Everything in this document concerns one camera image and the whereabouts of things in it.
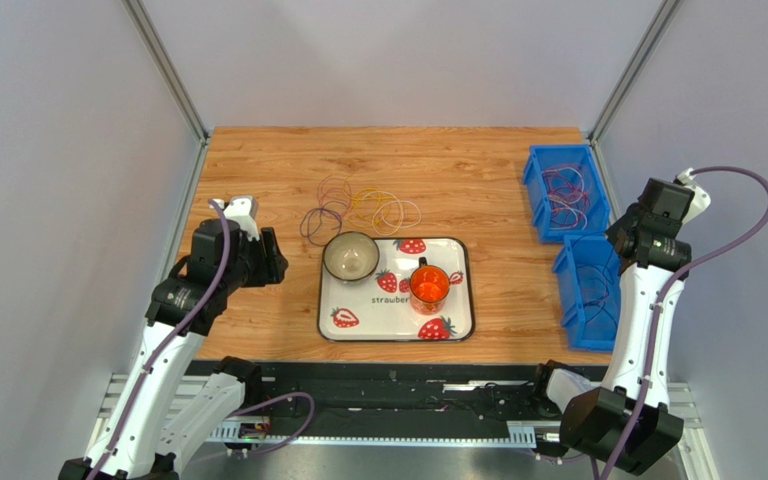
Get yellow cable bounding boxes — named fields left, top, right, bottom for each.
left=350, top=188, right=405, bottom=224

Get aluminium frame rail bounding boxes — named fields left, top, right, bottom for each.
left=77, top=372, right=718, bottom=480

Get white strawberry tray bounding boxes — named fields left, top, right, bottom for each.
left=318, top=237, right=475, bottom=342

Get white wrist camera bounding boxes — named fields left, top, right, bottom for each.
left=223, top=195, right=261, bottom=241
left=673, top=168, right=711, bottom=224

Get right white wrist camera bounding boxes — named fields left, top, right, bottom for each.
left=673, top=168, right=711, bottom=224

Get far blue plastic bin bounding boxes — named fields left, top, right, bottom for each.
left=521, top=144, right=610, bottom=243

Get blue plastic bin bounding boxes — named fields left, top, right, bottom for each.
left=552, top=235, right=620, bottom=353
left=521, top=144, right=610, bottom=243

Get tangled cable bundle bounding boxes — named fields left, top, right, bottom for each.
left=299, top=176, right=355, bottom=248

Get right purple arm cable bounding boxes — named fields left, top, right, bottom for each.
left=536, top=166, right=768, bottom=480

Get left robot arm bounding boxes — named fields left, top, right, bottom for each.
left=59, top=217, right=288, bottom=479

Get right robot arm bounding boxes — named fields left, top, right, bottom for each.
left=532, top=178, right=710, bottom=476

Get beige ceramic bowl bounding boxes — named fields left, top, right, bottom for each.
left=322, top=231, right=380, bottom=282

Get orange transparent mug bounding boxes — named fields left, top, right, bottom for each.
left=409, top=257, right=451, bottom=315

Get near blue plastic bin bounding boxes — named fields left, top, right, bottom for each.
left=552, top=235, right=620, bottom=353

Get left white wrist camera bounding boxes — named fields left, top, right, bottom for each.
left=223, top=195, right=261, bottom=241

